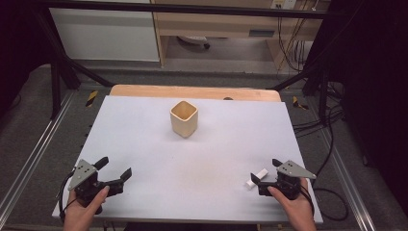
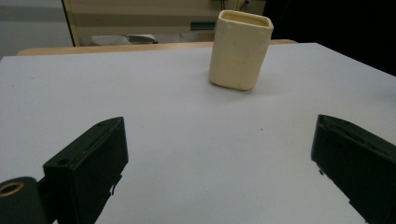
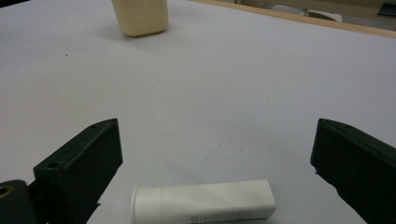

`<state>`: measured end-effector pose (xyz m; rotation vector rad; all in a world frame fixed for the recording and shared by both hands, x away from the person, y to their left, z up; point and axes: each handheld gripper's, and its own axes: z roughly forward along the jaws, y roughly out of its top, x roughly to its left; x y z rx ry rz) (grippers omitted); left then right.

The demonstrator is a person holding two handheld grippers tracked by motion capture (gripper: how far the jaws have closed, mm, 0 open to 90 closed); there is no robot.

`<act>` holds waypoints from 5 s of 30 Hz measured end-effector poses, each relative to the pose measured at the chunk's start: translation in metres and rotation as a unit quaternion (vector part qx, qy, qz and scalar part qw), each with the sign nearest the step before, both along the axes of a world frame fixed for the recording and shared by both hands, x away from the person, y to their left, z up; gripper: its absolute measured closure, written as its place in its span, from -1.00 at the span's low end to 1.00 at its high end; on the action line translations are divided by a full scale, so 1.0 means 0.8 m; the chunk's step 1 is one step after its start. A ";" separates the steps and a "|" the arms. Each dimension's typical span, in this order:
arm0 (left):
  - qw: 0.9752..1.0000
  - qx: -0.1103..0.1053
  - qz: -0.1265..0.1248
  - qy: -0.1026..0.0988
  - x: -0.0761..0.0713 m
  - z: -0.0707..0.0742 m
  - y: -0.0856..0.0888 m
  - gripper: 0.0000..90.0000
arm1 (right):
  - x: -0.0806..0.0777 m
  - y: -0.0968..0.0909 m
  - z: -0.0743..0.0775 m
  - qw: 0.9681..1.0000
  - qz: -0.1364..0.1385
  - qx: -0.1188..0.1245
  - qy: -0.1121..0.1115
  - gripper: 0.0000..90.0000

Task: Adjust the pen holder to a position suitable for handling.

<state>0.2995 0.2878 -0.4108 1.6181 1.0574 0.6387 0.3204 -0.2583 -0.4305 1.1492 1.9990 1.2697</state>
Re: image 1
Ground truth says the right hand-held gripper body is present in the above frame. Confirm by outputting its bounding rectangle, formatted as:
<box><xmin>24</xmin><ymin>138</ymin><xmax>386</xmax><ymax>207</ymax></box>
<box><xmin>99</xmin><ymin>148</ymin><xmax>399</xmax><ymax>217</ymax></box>
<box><xmin>258</xmin><ymin>160</ymin><xmax>318</xmax><ymax>201</ymax></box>

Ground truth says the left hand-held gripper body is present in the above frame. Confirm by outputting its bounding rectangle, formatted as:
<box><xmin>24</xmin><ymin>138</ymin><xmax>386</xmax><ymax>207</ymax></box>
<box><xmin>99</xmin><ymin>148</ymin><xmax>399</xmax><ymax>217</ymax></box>
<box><xmin>67</xmin><ymin>159</ymin><xmax>125</xmax><ymax>216</ymax></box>

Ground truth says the small white block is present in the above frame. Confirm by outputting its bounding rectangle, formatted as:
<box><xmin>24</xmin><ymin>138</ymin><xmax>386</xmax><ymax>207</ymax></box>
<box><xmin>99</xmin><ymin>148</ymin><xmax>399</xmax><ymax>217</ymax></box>
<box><xmin>245</xmin><ymin>167</ymin><xmax>269</xmax><ymax>190</ymax></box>

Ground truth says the square wooden cup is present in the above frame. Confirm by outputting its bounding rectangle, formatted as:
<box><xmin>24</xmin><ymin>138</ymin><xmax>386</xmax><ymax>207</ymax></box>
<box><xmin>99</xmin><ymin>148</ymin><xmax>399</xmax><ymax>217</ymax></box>
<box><xmin>169</xmin><ymin>100</ymin><xmax>199</xmax><ymax>140</ymax></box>

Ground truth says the person's right hand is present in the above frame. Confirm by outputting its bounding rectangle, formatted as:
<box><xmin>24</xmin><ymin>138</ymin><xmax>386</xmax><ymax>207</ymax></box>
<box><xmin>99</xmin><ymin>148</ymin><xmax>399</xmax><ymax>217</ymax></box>
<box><xmin>268</xmin><ymin>178</ymin><xmax>318</xmax><ymax>231</ymax></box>

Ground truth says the person's left hand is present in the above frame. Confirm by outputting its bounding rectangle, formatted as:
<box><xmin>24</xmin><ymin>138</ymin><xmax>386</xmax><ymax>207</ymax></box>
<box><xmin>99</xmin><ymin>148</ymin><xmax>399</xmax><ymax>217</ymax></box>
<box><xmin>63</xmin><ymin>186</ymin><xmax>111</xmax><ymax>231</ymax></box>

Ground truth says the white table sheet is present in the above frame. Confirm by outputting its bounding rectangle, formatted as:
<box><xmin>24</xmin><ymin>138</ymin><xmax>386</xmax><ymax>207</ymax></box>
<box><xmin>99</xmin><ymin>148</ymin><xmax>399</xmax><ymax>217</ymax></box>
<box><xmin>51</xmin><ymin>94</ymin><xmax>324</xmax><ymax>224</ymax></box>

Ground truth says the person's dark clothing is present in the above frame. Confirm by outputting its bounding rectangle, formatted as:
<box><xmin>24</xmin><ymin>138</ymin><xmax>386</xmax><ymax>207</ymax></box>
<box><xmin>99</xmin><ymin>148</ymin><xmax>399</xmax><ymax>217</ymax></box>
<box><xmin>123</xmin><ymin>222</ymin><xmax>259</xmax><ymax>231</ymax></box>

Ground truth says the wooden table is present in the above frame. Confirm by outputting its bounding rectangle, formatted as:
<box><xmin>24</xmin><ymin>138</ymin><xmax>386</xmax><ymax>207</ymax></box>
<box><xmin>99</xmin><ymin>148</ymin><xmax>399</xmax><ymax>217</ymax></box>
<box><xmin>109</xmin><ymin>84</ymin><xmax>283</xmax><ymax>103</ymax></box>

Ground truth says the white cabinet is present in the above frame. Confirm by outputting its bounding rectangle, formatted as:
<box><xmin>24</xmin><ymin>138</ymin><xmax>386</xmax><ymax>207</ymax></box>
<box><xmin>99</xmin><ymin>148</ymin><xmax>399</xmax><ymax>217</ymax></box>
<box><xmin>49</xmin><ymin>7</ymin><xmax>161</xmax><ymax>63</ymax></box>

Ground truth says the black curtain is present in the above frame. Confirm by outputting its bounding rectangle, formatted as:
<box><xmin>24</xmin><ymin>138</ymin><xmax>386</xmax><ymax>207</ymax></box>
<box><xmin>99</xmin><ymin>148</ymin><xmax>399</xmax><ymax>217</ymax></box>
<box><xmin>316</xmin><ymin>0</ymin><xmax>408</xmax><ymax>211</ymax></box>
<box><xmin>0</xmin><ymin>0</ymin><xmax>54</xmax><ymax>120</ymax></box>

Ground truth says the white chair base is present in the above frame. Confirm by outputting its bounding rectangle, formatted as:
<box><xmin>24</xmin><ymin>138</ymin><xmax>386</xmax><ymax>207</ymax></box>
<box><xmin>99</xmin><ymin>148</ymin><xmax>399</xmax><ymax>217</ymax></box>
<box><xmin>176</xmin><ymin>35</ymin><xmax>212</xmax><ymax>50</ymax></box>

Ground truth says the wooden desk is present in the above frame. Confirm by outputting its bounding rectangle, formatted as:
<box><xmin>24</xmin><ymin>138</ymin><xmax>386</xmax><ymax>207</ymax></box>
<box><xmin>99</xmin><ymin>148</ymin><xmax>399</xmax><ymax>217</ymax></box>
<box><xmin>150</xmin><ymin>0</ymin><xmax>332</xmax><ymax>69</ymax></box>

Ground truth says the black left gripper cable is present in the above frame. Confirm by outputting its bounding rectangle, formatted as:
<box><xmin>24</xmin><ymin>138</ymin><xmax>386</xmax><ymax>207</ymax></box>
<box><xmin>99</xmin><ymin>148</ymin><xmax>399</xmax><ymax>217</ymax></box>
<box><xmin>58</xmin><ymin>170</ymin><xmax>80</xmax><ymax>223</ymax></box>

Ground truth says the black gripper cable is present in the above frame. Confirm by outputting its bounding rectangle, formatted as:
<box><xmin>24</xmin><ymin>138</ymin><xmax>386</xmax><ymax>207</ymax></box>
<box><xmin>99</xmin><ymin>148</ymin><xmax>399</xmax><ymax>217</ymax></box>
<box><xmin>299</xmin><ymin>179</ymin><xmax>349</xmax><ymax>222</ymax></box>
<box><xmin>58</xmin><ymin>170</ymin><xmax>80</xmax><ymax>223</ymax></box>

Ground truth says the black floor cable bundle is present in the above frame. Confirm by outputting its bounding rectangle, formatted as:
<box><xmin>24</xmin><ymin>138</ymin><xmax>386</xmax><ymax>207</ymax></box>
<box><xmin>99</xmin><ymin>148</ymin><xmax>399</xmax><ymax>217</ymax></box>
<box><xmin>293</xmin><ymin>82</ymin><xmax>346</xmax><ymax>140</ymax></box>

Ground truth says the aluminium floor rail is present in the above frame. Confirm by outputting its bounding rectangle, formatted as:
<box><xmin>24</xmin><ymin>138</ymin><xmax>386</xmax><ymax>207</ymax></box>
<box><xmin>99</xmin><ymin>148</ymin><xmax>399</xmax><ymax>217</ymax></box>
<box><xmin>319</xmin><ymin>127</ymin><xmax>377</xmax><ymax>231</ymax></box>
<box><xmin>0</xmin><ymin>90</ymin><xmax>77</xmax><ymax>219</ymax></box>

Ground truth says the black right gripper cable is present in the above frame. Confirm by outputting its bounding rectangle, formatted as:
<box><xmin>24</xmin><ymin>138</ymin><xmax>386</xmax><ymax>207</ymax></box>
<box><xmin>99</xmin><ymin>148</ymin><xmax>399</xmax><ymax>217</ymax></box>
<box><xmin>299</xmin><ymin>179</ymin><xmax>349</xmax><ymax>222</ymax></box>

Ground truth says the black metal frame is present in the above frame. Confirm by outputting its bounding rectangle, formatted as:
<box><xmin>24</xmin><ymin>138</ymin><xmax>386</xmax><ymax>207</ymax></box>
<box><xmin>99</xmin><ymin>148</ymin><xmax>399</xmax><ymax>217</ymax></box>
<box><xmin>31</xmin><ymin>0</ymin><xmax>335</xmax><ymax>127</ymax></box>

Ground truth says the hanging cable bundle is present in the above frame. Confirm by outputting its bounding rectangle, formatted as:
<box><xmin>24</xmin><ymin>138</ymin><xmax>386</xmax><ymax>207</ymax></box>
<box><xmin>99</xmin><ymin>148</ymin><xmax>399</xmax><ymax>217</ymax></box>
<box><xmin>276</xmin><ymin>14</ymin><xmax>310</xmax><ymax>73</ymax></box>

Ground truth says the white wall socket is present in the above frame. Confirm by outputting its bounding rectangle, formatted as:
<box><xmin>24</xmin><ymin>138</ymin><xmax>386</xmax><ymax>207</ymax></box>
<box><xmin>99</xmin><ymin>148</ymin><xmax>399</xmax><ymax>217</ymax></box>
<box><xmin>270</xmin><ymin>0</ymin><xmax>298</xmax><ymax>11</ymax></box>

